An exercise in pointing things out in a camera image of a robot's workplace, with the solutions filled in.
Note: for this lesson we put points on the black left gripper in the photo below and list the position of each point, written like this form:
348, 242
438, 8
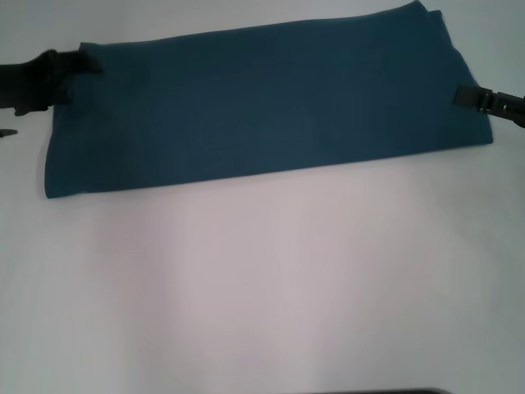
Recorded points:
28, 84

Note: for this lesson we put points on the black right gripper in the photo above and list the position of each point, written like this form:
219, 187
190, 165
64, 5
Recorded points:
517, 110

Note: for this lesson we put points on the teal blue printed t-shirt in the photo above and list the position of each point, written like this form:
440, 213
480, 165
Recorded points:
266, 115

